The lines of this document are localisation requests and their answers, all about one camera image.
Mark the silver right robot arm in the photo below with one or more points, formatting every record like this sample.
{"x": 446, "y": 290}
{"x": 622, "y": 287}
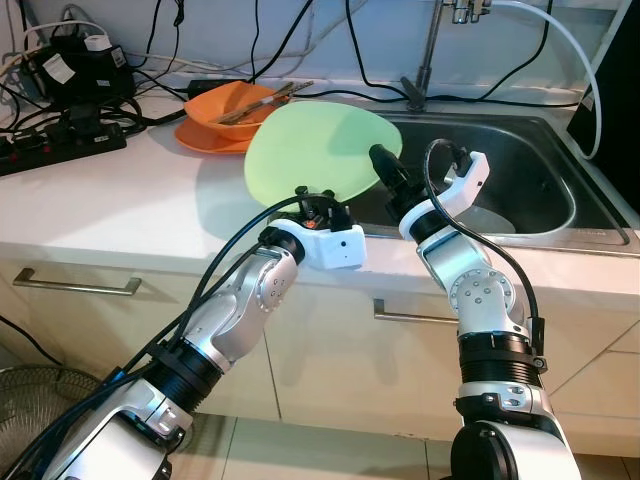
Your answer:
{"x": 480, "y": 295}

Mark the orange bowl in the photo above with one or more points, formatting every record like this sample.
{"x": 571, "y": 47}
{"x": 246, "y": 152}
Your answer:
{"x": 215, "y": 103}

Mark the stainless steel sink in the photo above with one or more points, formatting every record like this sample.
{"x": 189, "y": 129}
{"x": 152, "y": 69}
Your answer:
{"x": 540, "y": 160}

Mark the grey floor fan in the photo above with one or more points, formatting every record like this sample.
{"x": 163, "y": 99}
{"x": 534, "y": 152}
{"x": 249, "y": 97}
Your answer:
{"x": 40, "y": 410}

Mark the wooden chopstick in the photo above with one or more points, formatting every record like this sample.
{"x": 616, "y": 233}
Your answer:
{"x": 265, "y": 104}
{"x": 275, "y": 95}

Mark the metal faucet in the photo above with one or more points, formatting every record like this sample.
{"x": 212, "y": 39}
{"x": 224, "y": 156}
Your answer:
{"x": 430, "y": 50}

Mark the orange plate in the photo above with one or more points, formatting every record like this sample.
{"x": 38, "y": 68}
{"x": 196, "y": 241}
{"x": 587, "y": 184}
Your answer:
{"x": 205, "y": 138}

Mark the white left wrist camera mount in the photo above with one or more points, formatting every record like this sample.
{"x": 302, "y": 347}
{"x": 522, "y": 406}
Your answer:
{"x": 330, "y": 248}

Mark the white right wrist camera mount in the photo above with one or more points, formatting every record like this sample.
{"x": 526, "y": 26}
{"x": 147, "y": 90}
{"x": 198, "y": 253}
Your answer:
{"x": 468, "y": 180}

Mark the white kitchen base cabinet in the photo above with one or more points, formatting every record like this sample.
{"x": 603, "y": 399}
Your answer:
{"x": 330, "y": 370}

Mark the tall black appliance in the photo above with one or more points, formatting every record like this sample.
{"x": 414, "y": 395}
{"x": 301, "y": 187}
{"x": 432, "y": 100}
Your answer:
{"x": 615, "y": 120}

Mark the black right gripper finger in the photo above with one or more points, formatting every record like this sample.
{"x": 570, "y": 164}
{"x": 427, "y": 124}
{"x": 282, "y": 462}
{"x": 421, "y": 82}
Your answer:
{"x": 387, "y": 170}

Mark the black power supply box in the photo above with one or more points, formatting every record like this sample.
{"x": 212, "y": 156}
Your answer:
{"x": 85, "y": 70}

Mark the light green plate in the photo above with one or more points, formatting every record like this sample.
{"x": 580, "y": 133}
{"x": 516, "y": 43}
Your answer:
{"x": 320, "y": 150}

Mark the white bowl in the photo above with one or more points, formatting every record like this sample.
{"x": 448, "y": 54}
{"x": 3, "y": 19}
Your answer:
{"x": 490, "y": 220}

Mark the small black flat adapter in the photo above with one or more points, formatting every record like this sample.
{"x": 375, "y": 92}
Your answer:
{"x": 205, "y": 86}

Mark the black power strip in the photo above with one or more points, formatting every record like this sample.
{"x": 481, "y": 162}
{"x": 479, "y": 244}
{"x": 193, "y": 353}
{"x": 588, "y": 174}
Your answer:
{"x": 55, "y": 152}

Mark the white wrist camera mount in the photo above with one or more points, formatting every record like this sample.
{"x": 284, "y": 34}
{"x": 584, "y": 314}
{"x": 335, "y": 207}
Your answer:
{"x": 468, "y": 180}
{"x": 330, "y": 248}

